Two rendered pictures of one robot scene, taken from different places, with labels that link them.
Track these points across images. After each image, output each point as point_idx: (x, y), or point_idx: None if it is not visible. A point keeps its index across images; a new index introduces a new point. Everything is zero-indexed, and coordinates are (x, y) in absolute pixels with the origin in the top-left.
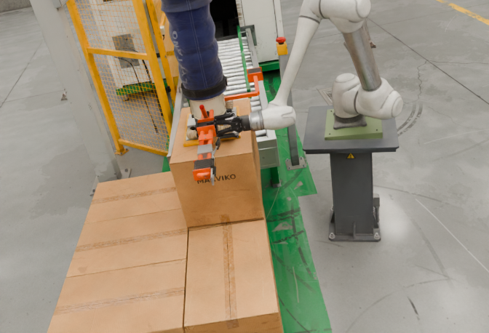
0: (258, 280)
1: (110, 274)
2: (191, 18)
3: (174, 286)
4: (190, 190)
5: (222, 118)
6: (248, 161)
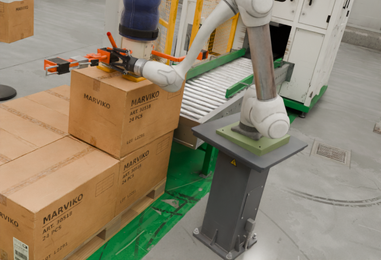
0: (55, 188)
1: None
2: None
3: (7, 155)
4: (77, 100)
5: (118, 50)
6: (122, 99)
